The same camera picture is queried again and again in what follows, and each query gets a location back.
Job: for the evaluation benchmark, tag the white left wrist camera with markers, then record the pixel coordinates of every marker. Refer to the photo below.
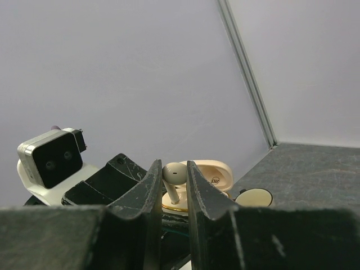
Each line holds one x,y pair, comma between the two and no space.
52,157

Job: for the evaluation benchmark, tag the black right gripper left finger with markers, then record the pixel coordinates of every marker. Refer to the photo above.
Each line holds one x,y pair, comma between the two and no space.
124,235

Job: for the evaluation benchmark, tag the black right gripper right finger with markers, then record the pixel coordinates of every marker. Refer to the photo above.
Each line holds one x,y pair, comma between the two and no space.
224,235

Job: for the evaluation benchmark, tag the beige earbuds charging case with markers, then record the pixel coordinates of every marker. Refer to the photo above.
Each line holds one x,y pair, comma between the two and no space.
202,176

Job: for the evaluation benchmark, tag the beige earbud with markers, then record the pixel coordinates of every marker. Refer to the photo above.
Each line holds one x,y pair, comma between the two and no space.
174,174

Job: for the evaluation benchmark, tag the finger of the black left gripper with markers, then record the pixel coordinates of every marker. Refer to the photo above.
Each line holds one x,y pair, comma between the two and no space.
112,181

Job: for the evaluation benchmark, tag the beige ceramic cup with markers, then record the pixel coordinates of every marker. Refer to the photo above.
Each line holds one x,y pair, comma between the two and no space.
255,197

